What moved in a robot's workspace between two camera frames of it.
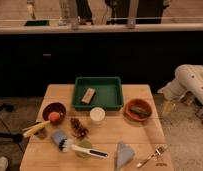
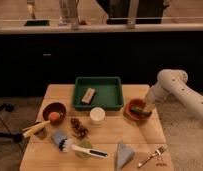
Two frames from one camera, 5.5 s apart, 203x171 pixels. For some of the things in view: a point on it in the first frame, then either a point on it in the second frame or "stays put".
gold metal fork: (158, 151) stays put
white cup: (97, 115) stays put
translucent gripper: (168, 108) -> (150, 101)
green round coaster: (83, 154) stays put
